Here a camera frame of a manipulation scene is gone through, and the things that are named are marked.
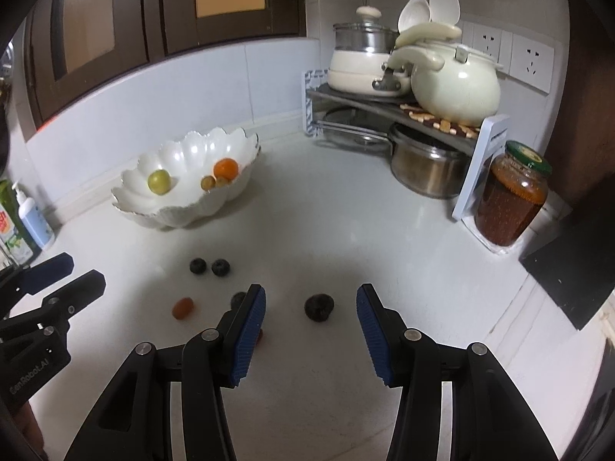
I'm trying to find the green apple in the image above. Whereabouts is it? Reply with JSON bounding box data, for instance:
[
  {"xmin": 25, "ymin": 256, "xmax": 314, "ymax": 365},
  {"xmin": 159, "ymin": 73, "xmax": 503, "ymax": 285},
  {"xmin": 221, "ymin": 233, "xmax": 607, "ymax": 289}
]
[{"xmin": 147, "ymin": 169, "xmax": 173, "ymax": 196}]

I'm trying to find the dark plum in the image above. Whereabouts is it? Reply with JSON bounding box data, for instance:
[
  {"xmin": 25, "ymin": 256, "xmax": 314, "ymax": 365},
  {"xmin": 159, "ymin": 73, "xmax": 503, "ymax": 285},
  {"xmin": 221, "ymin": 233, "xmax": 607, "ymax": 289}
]
[
  {"xmin": 230, "ymin": 292, "xmax": 246, "ymax": 310},
  {"xmin": 304, "ymin": 294, "xmax": 335, "ymax": 323}
]

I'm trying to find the orange tangerine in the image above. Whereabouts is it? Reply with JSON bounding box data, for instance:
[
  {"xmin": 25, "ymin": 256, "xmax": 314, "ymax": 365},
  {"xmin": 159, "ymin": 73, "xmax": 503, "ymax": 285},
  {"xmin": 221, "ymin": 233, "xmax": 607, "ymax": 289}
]
[{"xmin": 213, "ymin": 158, "xmax": 240, "ymax": 181}]

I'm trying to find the person's left hand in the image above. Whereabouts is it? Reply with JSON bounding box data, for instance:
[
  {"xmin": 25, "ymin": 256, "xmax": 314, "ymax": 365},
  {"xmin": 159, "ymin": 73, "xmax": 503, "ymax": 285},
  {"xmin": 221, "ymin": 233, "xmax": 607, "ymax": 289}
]
[{"xmin": 13, "ymin": 402, "xmax": 48, "ymax": 460}]

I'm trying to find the green dish soap bottle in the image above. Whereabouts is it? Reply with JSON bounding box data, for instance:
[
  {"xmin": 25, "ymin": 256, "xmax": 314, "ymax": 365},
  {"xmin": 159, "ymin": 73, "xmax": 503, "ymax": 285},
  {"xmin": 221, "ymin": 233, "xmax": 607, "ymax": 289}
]
[{"xmin": 0, "ymin": 179, "xmax": 41, "ymax": 265}]

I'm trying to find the white pump lotion bottle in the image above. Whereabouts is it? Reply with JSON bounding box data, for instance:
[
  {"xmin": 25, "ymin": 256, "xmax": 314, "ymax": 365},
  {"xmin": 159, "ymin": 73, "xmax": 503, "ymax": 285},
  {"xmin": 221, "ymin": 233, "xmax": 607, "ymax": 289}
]
[{"xmin": 12, "ymin": 181, "xmax": 55, "ymax": 251}]

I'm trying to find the blueberry left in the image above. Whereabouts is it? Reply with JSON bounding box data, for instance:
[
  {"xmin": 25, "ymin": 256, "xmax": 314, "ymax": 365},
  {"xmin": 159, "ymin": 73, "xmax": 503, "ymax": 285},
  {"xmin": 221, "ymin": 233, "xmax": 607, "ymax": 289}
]
[{"xmin": 189, "ymin": 258, "xmax": 208, "ymax": 276}]

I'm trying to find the blueberry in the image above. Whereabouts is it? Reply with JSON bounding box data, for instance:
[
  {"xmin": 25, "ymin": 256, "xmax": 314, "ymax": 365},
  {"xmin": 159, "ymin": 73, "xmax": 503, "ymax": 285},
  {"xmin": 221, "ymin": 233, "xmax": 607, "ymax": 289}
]
[
  {"xmin": 189, "ymin": 258, "xmax": 208, "ymax": 276},
  {"xmin": 211, "ymin": 258, "xmax": 230, "ymax": 277}
]

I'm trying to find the black box on counter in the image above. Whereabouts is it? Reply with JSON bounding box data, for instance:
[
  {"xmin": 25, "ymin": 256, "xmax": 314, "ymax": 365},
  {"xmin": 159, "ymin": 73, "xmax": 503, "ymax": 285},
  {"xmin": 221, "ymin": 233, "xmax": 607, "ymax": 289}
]
[{"xmin": 520, "ymin": 211, "xmax": 614, "ymax": 330}]

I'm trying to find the blueberry right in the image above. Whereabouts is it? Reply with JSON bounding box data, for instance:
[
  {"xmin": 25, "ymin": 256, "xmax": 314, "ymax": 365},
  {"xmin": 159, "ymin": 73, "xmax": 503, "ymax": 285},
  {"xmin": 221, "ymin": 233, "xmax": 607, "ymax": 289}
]
[{"xmin": 211, "ymin": 258, "xmax": 230, "ymax": 277}]

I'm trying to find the white scalloped fruit bowl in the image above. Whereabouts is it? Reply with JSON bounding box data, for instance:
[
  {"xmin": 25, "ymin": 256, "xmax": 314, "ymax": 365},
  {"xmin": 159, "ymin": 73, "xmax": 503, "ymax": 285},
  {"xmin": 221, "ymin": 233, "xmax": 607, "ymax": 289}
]
[{"xmin": 111, "ymin": 127, "xmax": 261, "ymax": 229}]

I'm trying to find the glass jar of red sauce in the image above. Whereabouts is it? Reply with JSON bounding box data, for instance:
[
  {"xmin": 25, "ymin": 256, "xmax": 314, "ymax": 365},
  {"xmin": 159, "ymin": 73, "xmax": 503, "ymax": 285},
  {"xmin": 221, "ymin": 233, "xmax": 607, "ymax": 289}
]
[{"xmin": 474, "ymin": 141, "xmax": 552, "ymax": 247}]

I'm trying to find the stainless steel pot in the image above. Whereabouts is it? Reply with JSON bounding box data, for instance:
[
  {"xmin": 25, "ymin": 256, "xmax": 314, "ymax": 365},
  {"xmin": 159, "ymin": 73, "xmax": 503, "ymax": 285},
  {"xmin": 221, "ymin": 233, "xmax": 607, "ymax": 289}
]
[{"xmin": 389, "ymin": 123, "xmax": 470, "ymax": 199}]

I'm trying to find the dark brown cutting board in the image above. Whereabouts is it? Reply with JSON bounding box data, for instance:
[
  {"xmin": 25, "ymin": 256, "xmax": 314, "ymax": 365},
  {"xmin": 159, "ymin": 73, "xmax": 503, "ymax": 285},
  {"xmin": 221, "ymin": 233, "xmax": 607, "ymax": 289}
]
[{"xmin": 546, "ymin": 0, "xmax": 614, "ymax": 206}]

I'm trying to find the grey corner shelf rack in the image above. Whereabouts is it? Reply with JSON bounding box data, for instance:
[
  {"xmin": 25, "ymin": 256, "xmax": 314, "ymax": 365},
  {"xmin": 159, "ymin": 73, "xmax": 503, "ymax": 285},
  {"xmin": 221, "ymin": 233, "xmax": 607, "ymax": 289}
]
[{"xmin": 302, "ymin": 70, "xmax": 510, "ymax": 221}]

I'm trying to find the steel pan lid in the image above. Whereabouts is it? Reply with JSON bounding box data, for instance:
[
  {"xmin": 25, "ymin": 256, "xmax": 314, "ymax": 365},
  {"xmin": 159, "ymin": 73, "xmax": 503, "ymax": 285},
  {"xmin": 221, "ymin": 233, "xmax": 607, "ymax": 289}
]
[{"xmin": 316, "ymin": 106, "xmax": 393, "ymax": 155}]

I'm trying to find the cream ceramic kettle pot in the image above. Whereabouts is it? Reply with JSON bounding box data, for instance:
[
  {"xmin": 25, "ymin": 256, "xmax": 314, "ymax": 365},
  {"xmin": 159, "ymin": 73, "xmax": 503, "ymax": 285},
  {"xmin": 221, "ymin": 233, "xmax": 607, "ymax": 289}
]
[{"xmin": 387, "ymin": 22, "xmax": 501, "ymax": 127}]

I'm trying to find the cream pot with glass lid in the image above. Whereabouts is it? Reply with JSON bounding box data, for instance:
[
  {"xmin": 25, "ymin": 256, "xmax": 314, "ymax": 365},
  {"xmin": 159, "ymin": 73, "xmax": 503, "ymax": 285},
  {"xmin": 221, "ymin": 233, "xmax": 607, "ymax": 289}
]
[{"xmin": 327, "ymin": 6, "xmax": 411, "ymax": 98}]

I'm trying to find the white rice spoon right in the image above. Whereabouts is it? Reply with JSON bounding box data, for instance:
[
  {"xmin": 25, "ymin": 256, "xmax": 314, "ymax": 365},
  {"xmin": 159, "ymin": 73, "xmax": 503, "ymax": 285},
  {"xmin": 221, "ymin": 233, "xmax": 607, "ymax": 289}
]
[{"xmin": 429, "ymin": 0, "xmax": 461, "ymax": 25}]

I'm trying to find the white rice spoon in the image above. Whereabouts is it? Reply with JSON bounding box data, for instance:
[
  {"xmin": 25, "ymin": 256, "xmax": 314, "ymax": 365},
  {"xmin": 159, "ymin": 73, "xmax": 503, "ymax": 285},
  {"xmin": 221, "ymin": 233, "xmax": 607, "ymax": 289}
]
[
  {"xmin": 429, "ymin": 0, "xmax": 461, "ymax": 25},
  {"xmin": 397, "ymin": 0, "xmax": 431, "ymax": 33}
]

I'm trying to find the white rice spoon left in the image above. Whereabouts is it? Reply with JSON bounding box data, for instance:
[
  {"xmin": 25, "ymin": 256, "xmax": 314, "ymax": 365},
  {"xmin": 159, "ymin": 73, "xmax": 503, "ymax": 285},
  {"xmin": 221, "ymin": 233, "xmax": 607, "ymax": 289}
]
[{"xmin": 397, "ymin": 0, "xmax": 431, "ymax": 33}]

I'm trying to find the white wall power socket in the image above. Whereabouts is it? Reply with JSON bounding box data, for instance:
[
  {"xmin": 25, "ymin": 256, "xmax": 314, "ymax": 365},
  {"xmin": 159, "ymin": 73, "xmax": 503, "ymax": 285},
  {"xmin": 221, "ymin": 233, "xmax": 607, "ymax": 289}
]
[{"xmin": 510, "ymin": 35, "xmax": 555, "ymax": 94}]

